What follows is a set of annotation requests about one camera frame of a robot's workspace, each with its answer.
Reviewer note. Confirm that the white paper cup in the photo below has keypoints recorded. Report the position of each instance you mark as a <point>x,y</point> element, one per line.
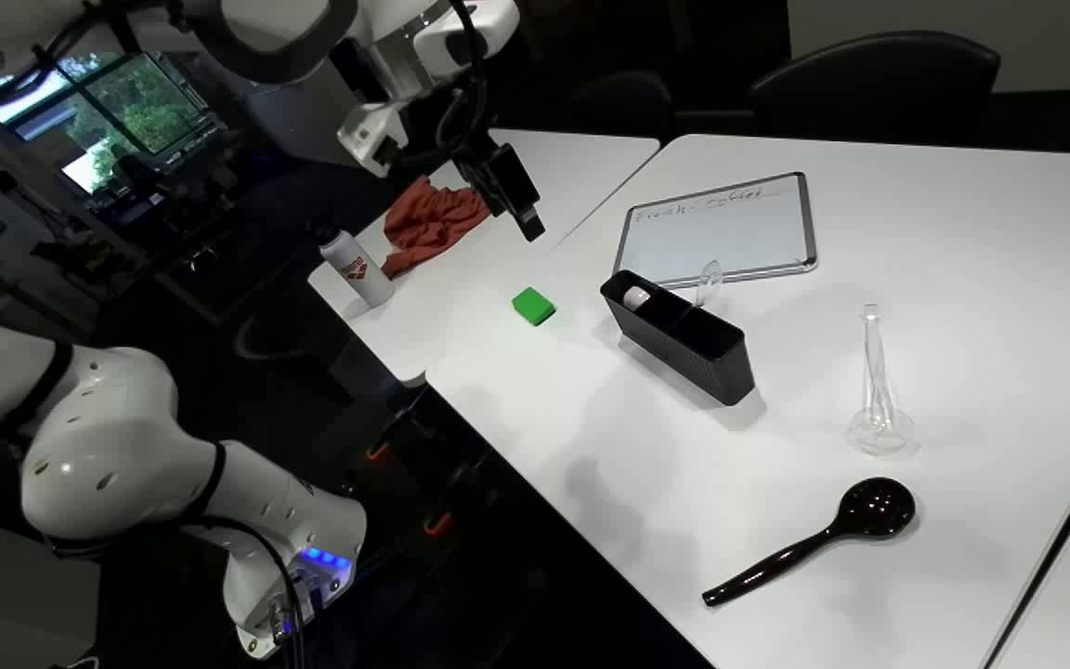
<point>358,270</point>

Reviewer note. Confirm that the green block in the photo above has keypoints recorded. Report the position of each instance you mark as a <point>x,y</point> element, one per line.
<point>534,308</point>

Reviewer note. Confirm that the black cutlery holder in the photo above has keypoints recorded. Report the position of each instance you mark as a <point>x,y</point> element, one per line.
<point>683,335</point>

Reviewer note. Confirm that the small whiteboard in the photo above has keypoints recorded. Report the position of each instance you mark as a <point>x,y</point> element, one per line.
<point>738,231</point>

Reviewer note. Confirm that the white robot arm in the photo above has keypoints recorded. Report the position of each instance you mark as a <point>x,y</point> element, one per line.
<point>106,450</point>

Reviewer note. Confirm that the orange black clamp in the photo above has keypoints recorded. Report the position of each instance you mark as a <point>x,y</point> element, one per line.
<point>435,524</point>

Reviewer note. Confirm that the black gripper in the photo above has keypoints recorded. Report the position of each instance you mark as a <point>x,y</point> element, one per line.
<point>504,182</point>

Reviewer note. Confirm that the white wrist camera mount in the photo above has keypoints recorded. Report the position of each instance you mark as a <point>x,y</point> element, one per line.
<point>373,134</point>

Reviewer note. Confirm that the black office chair left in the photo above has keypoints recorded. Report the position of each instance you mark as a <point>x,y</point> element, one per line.
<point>625,101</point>

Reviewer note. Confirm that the black office chair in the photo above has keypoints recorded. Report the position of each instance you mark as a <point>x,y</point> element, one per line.
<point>625,101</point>
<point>880,83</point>

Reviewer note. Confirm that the red cloth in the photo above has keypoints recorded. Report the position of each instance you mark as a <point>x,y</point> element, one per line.
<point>428,221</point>

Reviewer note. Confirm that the black plastic spoon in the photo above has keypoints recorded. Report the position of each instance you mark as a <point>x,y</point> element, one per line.
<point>868,510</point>

